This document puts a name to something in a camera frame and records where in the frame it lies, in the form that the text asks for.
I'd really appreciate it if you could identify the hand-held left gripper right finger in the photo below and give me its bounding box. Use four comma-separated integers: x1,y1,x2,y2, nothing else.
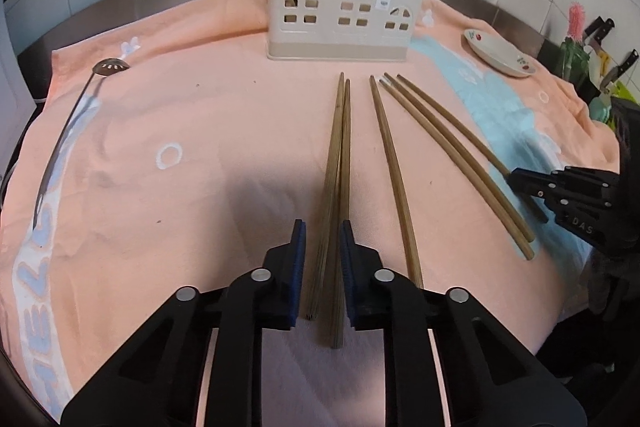
339,219,588,427

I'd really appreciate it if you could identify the white microwave oven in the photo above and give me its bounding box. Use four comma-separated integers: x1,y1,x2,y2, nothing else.
0,0,37,158

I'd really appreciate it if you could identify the metal slotted spoon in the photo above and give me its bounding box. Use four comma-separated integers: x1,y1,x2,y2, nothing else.
31,58,132,232

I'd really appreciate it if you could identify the pale green plastic item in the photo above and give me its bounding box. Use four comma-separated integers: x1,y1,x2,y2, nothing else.
587,98,615,128

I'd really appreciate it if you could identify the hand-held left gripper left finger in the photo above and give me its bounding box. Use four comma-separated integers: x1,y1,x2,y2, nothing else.
60,219,307,427

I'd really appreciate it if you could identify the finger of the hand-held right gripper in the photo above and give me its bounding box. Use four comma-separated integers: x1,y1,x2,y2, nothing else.
550,165,622,198
506,167,577,222

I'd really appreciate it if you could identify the white floral plate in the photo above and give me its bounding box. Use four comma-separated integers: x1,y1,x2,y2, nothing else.
462,28,537,78

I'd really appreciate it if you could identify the lime green plastic basket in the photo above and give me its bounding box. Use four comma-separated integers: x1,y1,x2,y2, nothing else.
611,81,640,105

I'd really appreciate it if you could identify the beige plastic utensil holder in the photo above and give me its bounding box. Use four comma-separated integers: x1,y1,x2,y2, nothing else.
266,0,427,62

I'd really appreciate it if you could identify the pink bottle brush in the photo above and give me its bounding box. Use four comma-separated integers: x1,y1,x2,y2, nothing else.
567,3,587,42

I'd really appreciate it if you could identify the peach printed towel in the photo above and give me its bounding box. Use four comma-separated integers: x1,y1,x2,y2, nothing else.
0,0,623,427

